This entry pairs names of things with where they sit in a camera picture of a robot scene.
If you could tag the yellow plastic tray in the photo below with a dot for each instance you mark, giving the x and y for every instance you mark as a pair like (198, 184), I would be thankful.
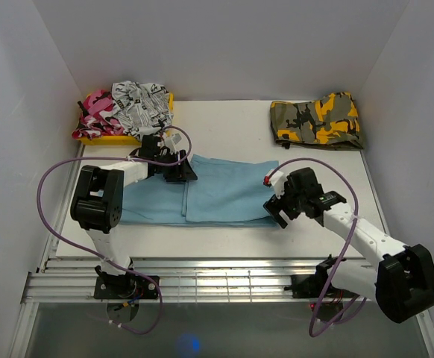
(118, 140)

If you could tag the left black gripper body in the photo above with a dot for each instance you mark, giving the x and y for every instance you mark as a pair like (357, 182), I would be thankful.
(170, 172)

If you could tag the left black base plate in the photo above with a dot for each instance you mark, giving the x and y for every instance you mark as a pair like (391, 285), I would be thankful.
(125, 287)

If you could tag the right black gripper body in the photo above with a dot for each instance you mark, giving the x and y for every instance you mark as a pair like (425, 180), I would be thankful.
(291, 201)

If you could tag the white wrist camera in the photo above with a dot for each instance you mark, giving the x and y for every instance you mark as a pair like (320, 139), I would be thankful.
(170, 142)
(276, 180)

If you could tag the pink camouflage trousers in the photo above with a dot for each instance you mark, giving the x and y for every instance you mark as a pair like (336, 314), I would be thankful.
(96, 117)

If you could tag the white black print trousers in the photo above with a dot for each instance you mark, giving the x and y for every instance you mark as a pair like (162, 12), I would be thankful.
(141, 109)

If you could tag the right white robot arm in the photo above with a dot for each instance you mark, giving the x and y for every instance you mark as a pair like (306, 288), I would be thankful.
(400, 278)

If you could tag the camouflage yellow green trousers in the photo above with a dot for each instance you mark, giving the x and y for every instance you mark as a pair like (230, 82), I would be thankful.
(331, 122)

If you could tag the light blue trousers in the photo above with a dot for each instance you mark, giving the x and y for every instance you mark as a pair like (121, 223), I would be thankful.
(226, 194)

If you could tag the aluminium rail frame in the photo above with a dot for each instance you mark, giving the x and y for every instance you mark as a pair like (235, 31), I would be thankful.
(225, 294)

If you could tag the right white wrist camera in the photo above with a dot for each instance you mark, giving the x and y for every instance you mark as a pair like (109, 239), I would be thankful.
(276, 180)

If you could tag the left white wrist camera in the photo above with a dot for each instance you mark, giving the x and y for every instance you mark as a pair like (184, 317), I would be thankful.
(170, 142)

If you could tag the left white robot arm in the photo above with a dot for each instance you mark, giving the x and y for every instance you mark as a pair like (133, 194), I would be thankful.
(98, 198)

